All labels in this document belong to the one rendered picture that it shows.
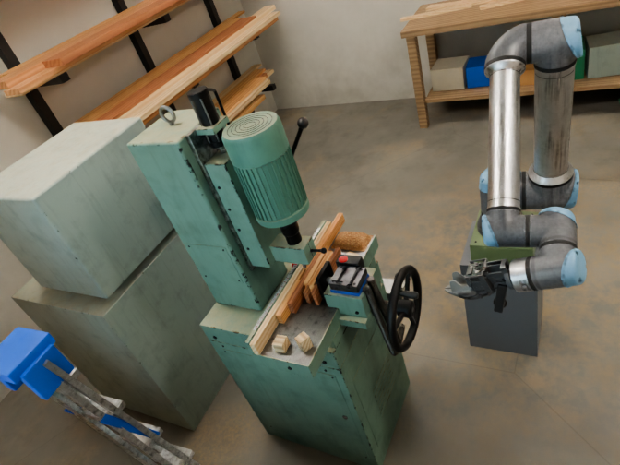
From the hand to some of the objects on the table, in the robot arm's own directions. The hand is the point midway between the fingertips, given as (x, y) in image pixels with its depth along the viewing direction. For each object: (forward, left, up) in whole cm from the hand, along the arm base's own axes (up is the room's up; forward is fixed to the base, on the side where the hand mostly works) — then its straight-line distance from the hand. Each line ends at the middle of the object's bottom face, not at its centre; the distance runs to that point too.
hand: (450, 290), depth 144 cm
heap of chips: (-20, -41, -2) cm, 45 cm away
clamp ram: (+5, -36, -2) cm, 37 cm away
